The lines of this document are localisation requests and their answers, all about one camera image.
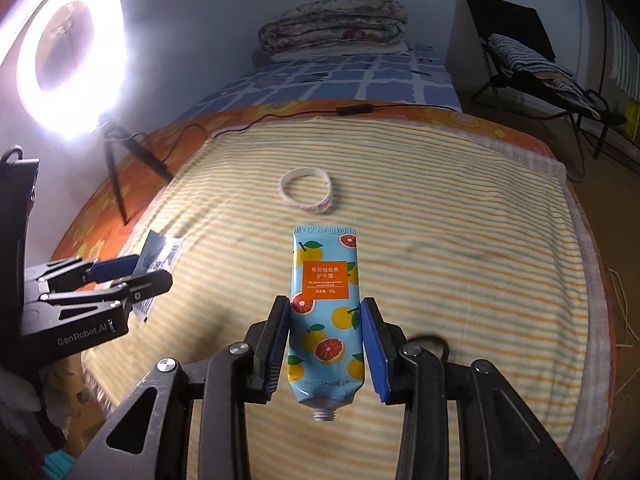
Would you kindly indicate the white tape roll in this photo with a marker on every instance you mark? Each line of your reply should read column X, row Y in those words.
column 312, row 206

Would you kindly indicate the blue checked bedsheet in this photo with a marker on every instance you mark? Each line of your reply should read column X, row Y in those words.
column 350, row 80

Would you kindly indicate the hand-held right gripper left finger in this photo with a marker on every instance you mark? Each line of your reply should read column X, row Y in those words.
column 275, row 360

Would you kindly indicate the fruit print hand cream tube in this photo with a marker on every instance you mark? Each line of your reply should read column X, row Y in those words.
column 325, row 310

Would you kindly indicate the white fringed towel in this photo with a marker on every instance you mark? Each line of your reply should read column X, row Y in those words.
column 625, row 45

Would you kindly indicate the black tripod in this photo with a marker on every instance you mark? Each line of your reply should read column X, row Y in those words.
column 116, row 180

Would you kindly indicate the folded floral quilt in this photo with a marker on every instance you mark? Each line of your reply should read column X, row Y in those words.
column 330, row 20

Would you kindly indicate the teal ribbed object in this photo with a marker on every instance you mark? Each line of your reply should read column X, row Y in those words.
column 60, row 467

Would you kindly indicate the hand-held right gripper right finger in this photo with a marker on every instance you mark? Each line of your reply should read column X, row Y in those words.
column 372, row 350

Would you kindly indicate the black folding chair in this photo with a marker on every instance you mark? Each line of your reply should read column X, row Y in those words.
column 505, row 15

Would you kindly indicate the fringed woven cloth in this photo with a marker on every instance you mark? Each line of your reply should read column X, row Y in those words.
column 590, row 270

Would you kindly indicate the yellow box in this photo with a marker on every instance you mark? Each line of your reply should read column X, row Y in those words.
column 631, row 120

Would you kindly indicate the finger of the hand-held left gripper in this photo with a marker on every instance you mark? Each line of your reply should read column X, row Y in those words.
column 147, row 285
column 112, row 269

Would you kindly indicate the green white milk carton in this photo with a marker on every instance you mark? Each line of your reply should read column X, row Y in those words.
column 162, row 250

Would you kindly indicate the yellow striped cloth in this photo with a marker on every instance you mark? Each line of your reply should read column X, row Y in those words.
column 450, row 240

